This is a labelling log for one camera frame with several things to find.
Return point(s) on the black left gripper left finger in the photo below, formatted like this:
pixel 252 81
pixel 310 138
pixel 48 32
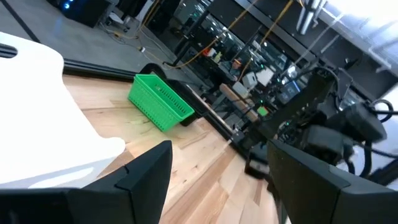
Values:
pixel 136 189

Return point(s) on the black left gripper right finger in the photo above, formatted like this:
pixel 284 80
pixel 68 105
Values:
pixel 311 193

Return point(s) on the green plastic slotted basket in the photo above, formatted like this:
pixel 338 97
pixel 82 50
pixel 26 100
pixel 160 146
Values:
pixel 158 101

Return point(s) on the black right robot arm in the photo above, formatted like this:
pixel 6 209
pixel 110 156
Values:
pixel 295 105

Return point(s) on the small green square object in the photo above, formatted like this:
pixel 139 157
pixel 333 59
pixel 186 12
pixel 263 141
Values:
pixel 262 111

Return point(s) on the white box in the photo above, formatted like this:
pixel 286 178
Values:
pixel 250 80

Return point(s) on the wooden background table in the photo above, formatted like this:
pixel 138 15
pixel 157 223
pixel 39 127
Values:
pixel 237 101

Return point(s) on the black computer tower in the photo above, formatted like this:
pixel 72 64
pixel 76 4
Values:
pixel 84 9

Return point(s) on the black table edge rail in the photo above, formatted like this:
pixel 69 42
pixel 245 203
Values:
pixel 99 70

